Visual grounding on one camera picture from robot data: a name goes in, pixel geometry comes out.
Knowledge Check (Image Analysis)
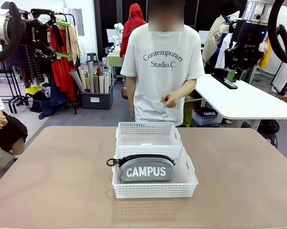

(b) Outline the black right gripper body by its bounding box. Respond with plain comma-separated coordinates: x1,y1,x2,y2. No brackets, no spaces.
231,20,266,65

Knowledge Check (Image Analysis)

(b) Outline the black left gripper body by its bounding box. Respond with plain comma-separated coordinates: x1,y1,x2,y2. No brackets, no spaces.
24,19,50,50

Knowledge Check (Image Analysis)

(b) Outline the black stapler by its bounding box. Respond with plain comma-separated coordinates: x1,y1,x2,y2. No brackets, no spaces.
211,68,237,90

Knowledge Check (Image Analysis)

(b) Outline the grey CAMPUS zipper pouch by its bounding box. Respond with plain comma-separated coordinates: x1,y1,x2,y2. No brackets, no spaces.
106,154,175,182

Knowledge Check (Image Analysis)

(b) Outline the person's right forearm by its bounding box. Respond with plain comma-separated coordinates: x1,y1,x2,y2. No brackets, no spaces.
126,95,137,117

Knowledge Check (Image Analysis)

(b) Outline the person's left forearm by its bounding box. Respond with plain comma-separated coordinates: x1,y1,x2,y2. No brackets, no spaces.
178,80,197,99

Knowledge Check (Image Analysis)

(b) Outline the person's left hand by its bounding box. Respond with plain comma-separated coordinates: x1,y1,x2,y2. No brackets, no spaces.
160,92,182,108

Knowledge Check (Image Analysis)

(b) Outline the white shirt on stand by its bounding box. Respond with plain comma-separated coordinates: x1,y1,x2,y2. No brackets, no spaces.
215,33,232,70

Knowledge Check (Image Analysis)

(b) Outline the black garment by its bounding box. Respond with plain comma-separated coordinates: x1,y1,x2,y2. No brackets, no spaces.
24,45,52,83

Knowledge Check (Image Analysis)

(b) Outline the yellow garment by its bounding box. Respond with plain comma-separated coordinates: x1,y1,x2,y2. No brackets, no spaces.
257,38,269,69

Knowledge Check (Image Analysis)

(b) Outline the red dress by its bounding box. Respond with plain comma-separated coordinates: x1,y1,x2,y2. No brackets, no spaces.
49,25,76,101

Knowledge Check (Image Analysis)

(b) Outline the beige garment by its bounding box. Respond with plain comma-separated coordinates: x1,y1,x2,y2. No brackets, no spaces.
66,23,83,65

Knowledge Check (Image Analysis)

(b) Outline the beige trench coat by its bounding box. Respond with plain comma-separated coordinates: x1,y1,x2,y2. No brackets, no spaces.
202,14,230,74

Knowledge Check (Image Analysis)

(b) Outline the dark navy garment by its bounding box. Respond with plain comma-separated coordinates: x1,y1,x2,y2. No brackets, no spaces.
4,45,27,70

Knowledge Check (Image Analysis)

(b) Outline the white side table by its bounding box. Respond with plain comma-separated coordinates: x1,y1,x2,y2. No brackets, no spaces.
195,73,287,131

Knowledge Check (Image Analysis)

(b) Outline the grey paper roll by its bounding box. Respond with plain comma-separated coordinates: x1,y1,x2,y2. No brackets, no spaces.
70,70,86,93

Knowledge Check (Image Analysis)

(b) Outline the yellow cloth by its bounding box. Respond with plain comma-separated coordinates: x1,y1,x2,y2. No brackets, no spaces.
25,85,43,95

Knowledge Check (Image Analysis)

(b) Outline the white monitor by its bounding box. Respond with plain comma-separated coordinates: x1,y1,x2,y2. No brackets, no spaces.
106,28,115,43
198,30,207,45

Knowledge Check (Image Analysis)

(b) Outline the cream paper roll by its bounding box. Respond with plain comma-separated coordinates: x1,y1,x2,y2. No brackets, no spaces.
78,65,87,90

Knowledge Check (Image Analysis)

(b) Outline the white fabric screen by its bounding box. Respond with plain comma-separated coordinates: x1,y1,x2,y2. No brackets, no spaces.
272,45,287,94

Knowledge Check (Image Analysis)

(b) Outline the blue cloth pile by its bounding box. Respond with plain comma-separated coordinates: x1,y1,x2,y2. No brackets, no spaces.
29,71,75,120

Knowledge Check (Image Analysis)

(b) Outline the black plastic stool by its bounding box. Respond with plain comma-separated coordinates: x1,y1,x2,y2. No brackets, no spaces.
86,52,98,66

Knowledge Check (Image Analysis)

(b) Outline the tall grey cardboard tube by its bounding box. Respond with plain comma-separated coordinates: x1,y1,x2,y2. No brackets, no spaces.
87,61,95,93

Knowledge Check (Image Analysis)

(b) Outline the black CAMPUS pouch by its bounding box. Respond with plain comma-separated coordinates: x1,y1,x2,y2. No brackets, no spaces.
200,108,218,119

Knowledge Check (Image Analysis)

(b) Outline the black metal clothes rack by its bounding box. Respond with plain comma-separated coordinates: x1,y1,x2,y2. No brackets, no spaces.
0,8,78,114

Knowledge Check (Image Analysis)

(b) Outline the green cloth covered table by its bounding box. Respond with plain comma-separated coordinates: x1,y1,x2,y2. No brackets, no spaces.
105,52,124,67

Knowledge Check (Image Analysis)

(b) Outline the dark grey storage bin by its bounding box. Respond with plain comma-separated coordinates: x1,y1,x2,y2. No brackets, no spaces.
81,92,114,110

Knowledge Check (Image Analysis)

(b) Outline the white basket under table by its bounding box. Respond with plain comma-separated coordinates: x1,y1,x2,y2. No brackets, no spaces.
192,109,223,126

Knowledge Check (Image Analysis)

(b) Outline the yellow-green item under table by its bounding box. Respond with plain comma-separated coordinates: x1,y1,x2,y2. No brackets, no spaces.
184,102,193,127

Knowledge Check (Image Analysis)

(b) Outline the person in red hoodie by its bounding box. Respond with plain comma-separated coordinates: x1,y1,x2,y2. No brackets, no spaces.
119,3,148,58

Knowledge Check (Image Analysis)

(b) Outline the person in white T-shirt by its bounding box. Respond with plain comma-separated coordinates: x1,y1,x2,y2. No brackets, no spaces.
121,0,205,127

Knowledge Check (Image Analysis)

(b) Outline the seated person in black skirt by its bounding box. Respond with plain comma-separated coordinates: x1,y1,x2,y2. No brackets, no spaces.
0,84,29,160

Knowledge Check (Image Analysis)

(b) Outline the white perforated plastic basket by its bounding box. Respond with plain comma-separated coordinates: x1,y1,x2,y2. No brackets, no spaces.
115,122,184,146
112,145,199,198

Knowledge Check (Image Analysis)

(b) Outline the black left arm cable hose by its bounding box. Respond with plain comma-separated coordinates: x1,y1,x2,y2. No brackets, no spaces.
0,1,26,65

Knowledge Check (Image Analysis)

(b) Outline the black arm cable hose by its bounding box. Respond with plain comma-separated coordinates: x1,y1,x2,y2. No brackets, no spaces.
0,1,26,65
267,0,287,64

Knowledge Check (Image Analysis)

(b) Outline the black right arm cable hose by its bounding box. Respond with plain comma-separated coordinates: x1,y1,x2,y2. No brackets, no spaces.
267,0,287,64

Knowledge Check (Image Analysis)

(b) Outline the black cable bundle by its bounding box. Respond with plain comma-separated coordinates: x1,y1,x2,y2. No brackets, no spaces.
257,119,280,144

